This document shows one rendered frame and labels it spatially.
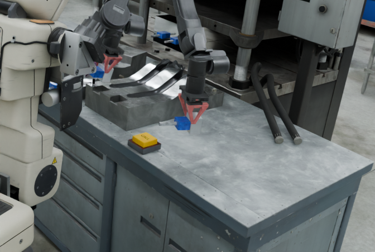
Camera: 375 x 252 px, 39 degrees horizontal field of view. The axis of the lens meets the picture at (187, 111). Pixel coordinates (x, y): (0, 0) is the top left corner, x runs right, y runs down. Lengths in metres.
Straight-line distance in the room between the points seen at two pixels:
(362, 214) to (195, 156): 1.71
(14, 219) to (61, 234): 1.08
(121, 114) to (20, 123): 0.41
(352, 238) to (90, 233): 1.45
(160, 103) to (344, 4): 0.85
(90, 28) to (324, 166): 0.91
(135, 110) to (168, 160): 0.25
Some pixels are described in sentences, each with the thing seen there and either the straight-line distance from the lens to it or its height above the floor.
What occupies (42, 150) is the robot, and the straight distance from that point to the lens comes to 1.62.
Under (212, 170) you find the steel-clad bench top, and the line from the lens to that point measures 1.67.
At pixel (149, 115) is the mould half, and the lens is 1.89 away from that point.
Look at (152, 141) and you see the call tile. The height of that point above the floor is 0.83.
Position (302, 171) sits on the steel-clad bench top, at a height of 0.80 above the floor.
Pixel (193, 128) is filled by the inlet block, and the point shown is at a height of 0.92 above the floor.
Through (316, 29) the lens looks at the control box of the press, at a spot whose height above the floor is 1.13.
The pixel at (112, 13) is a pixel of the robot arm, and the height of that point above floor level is 1.27.
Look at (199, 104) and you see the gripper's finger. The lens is 1.57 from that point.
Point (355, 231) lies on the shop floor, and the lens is 3.09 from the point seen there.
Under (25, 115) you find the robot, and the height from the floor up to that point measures 0.95.
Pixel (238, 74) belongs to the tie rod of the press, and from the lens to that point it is 2.41.
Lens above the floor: 1.60
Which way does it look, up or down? 23 degrees down
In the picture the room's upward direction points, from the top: 8 degrees clockwise
